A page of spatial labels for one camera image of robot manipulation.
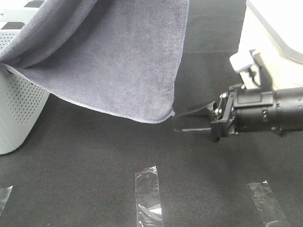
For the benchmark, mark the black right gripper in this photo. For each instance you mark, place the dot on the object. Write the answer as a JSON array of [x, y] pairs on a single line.
[[239, 110]]

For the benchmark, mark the grey-blue towel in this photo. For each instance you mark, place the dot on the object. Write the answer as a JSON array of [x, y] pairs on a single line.
[[118, 57]]

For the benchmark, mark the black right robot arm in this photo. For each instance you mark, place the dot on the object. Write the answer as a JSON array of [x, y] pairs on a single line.
[[289, 114]]

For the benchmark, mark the centre clear tape strip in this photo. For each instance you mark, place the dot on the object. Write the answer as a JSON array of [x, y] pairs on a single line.
[[147, 197]]

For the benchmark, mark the clear tape strip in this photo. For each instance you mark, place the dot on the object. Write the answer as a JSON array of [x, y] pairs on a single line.
[[267, 205], [4, 196], [147, 197]]

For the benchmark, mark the white basket with grey rim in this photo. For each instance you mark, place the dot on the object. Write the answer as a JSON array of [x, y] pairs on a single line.
[[275, 28]]

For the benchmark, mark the right clear tape strip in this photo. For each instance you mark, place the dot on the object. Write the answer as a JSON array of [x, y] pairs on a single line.
[[267, 205]]

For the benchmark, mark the grey perforated laundry basket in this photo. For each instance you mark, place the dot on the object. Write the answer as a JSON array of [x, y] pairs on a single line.
[[21, 101]]

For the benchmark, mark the left clear tape strip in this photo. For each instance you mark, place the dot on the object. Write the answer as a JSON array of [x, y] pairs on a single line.
[[4, 196]]

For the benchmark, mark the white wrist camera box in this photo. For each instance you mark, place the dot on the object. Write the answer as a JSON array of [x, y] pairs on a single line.
[[243, 64]]

